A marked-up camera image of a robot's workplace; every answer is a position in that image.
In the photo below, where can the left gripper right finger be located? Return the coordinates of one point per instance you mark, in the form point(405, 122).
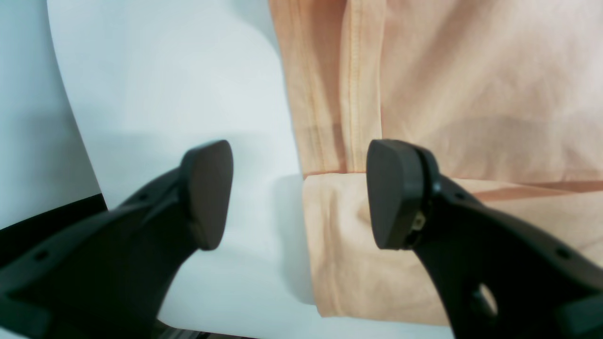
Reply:
point(497, 276)

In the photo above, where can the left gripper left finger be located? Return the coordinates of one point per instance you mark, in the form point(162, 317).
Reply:
point(79, 272)

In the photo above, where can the peach T-shirt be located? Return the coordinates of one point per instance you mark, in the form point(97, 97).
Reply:
point(507, 95)

